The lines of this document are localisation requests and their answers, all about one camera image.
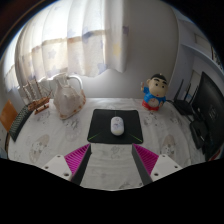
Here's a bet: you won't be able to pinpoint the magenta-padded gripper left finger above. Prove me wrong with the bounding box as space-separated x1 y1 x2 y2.
41 143 92 186

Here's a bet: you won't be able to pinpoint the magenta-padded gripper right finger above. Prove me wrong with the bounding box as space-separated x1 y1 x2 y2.
131 143 183 186

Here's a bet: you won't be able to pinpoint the white cartoon-print computer mouse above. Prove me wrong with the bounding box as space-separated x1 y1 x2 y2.
110 116 125 137

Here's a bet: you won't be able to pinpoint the black mouse pad green lines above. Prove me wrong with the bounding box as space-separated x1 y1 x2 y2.
87 108 144 145

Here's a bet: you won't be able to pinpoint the white printed tablecloth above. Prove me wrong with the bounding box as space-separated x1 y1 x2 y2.
7 97 206 192

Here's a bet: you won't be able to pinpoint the large white conch shell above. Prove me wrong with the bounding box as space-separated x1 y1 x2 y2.
53 73 87 121

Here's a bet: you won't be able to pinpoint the black router with antennas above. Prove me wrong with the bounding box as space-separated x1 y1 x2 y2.
171 78 201 117

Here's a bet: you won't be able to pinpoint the cartoon boy figurine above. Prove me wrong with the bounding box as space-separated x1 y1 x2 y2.
140 73 169 112

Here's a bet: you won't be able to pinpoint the black keyboard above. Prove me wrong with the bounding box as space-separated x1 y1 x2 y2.
8 104 34 143

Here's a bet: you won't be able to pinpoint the wooden model sailing ship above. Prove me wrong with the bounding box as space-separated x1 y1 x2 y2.
21 78 53 115

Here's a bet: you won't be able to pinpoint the white radiator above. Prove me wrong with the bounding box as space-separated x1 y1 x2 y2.
39 73 84 98

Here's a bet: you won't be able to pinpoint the black monitor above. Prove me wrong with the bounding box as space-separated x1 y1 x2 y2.
189 71 224 163

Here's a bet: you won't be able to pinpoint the white star-print curtain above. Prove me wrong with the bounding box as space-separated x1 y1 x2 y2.
3 0 130 93

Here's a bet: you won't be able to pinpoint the white wall shelf unit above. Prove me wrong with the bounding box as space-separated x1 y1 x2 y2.
179 19 224 78

